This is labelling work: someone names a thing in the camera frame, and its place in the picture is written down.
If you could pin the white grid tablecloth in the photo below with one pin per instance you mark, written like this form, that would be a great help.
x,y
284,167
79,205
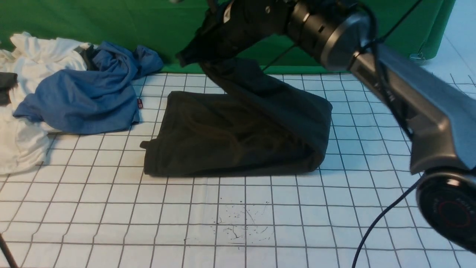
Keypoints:
x,y
91,206

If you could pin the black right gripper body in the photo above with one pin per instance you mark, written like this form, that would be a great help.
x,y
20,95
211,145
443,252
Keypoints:
x,y
232,27

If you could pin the green backdrop cloth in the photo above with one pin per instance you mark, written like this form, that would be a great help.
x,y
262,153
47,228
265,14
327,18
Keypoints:
x,y
167,28

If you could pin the blue t-shirt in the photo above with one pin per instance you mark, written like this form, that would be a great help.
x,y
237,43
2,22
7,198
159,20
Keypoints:
x,y
93,102

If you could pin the dark cloth under blue shirt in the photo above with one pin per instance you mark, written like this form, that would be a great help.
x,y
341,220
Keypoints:
x,y
88,54

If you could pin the white t-shirt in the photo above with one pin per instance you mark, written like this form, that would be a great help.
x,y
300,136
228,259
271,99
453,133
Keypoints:
x,y
23,144

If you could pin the metal binder clip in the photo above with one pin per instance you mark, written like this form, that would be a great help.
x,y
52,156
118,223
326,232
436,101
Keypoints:
x,y
418,58

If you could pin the dark gray garment at left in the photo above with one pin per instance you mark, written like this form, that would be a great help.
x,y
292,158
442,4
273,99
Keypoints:
x,y
7,82

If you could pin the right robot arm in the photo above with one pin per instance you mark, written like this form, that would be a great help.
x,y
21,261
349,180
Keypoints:
x,y
341,35

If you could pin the dark gray long-sleeve top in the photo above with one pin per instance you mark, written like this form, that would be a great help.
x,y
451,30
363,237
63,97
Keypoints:
x,y
259,126

